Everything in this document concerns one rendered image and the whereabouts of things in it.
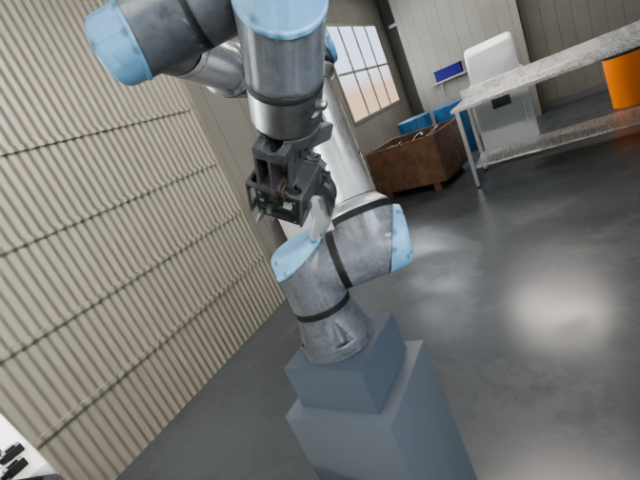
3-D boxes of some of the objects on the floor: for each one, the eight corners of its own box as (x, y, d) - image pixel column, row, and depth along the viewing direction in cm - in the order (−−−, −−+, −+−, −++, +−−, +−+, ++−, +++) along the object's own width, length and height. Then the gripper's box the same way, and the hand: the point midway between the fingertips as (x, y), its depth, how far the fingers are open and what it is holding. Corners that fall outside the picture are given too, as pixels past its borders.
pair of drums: (419, 162, 681) (404, 118, 659) (483, 142, 618) (469, 93, 596) (409, 173, 627) (391, 127, 605) (477, 153, 564) (461, 100, 542)
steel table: (721, 130, 305) (708, 0, 278) (473, 190, 416) (447, 101, 389) (692, 112, 364) (679, 4, 337) (482, 170, 475) (459, 91, 448)
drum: (611, 112, 476) (602, 60, 459) (608, 107, 508) (599, 57, 490) (656, 99, 451) (648, 43, 433) (650, 93, 482) (642, 41, 464)
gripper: (207, 132, 39) (239, 246, 56) (330, 168, 36) (324, 275, 54) (246, 87, 43) (264, 204, 61) (357, 115, 41) (343, 230, 58)
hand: (299, 219), depth 58 cm, fingers open, 7 cm apart
